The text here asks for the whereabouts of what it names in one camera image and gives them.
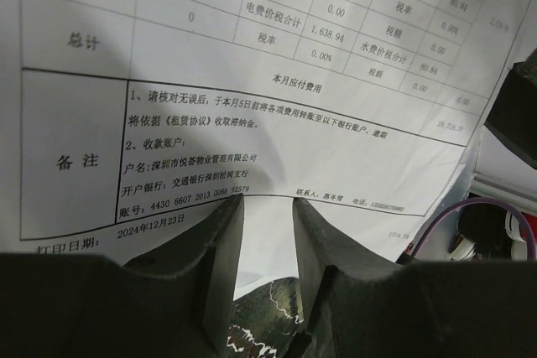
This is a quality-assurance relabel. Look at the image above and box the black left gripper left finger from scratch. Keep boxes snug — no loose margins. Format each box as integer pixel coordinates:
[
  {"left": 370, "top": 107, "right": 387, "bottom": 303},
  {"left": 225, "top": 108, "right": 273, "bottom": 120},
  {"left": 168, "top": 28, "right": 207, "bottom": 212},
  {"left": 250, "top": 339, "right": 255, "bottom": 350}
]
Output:
[{"left": 1, "top": 195, "right": 244, "bottom": 357}]

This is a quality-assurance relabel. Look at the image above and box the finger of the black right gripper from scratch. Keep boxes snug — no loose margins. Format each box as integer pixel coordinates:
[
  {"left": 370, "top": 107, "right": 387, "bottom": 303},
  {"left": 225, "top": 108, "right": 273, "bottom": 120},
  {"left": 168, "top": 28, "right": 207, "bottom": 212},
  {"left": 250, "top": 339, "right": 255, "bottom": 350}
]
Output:
[{"left": 485, "top": 49, "right": 537, "bottom": 169}]

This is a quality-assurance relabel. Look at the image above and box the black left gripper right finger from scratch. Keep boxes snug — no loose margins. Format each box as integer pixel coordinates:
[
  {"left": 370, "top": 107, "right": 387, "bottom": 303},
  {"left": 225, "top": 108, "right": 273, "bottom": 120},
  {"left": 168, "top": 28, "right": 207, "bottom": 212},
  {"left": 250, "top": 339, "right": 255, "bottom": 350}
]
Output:
[{"left": 292, "top": 198, "right": 536, "bottom": 357}]

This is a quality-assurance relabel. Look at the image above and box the white paper stack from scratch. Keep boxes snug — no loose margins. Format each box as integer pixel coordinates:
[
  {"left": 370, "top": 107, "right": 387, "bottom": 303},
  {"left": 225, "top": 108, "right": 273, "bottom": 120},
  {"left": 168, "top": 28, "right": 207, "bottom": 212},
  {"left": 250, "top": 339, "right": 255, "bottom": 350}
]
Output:
[{"left": 1, "top": 0, "right": 536, "bottom": 285}]

